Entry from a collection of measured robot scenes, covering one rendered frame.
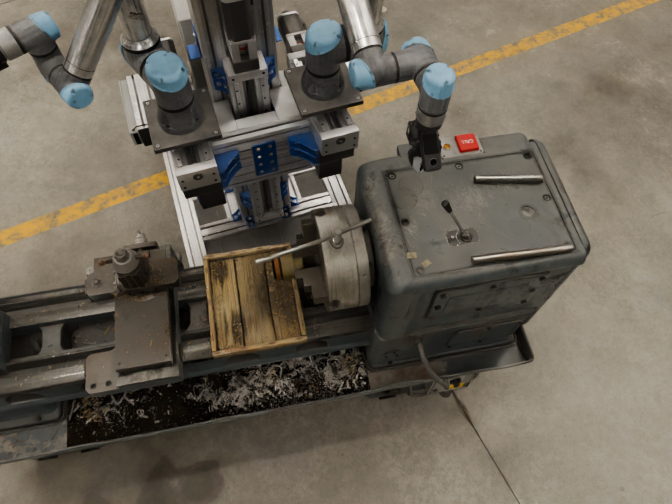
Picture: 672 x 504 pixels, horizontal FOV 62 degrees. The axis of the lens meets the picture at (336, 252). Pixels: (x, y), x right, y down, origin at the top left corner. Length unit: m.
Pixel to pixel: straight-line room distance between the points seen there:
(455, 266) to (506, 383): 1.35
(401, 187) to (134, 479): 1.75
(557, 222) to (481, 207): 0.22
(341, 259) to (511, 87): 2.50
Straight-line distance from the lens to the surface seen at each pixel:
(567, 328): 3.02
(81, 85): 1.67
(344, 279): 1.57
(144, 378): 1.81
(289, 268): 1.66
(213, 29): 1.93
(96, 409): 2.21
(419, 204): 1.62
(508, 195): 1.70
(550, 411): 2.85
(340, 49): 1.87
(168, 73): 1.79
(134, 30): 1.84
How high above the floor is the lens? 2.59
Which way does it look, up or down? 62 degrees down
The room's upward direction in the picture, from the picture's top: 3 degrees clockwise
